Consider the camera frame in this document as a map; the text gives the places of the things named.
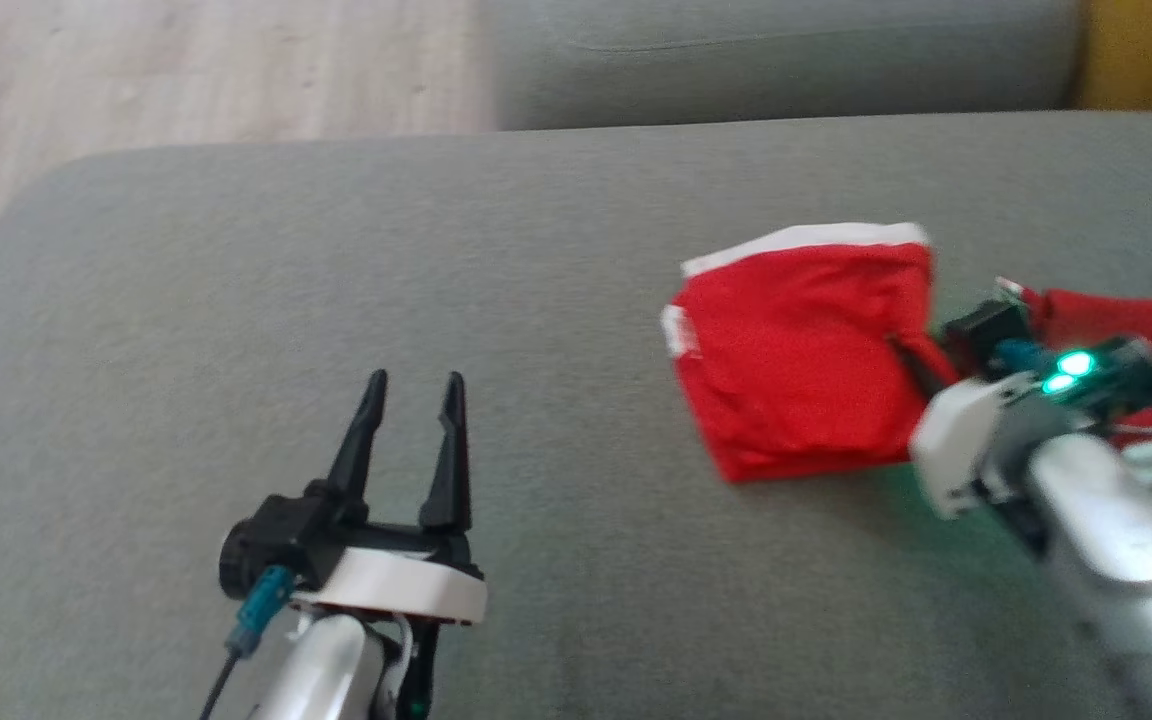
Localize red and white shorts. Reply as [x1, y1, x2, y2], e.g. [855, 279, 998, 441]
[996, 277, 1152, 488]

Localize large grey sofa seat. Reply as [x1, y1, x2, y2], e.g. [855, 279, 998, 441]
[0, 110, 1152, 720]

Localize thin white left arm cable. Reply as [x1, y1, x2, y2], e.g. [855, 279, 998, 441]
[391, 615, 415, 696]

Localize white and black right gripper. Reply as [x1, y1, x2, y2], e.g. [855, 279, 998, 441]
[888, 337, 1152, 523]

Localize grey sofa backrest cushion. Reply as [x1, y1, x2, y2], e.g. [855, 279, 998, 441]
[489, 0, 1085, 131]

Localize red jersey with number 23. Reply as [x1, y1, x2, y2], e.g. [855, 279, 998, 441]
[660, 222, 959, 484]

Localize wide yellow sofa back cushion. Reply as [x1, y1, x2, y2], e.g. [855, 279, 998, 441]
[1071, 0, 1152, 114]

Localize left arm cable teal connector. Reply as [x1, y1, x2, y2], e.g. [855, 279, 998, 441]
[199, 565, 297, 720]

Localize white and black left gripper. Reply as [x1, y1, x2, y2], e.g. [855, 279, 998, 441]
[219, 369, 489, 627]

